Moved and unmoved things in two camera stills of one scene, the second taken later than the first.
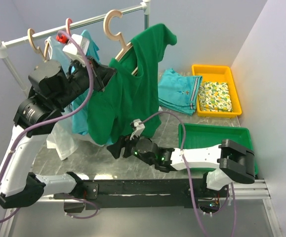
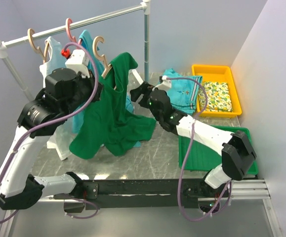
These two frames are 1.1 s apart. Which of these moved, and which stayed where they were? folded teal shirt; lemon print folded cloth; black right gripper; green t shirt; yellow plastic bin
Moved: black right gripper; green t shirt
Stayed: lemon print folded cloth; folded teal shirt; yellow plastic bin
